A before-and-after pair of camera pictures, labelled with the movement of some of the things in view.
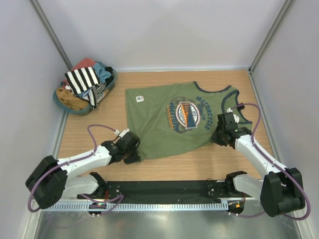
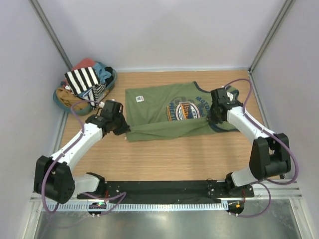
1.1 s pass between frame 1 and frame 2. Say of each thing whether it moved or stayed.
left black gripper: moved
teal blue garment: stayed
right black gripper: moved
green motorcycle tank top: moved
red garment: stayed
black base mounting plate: stayed
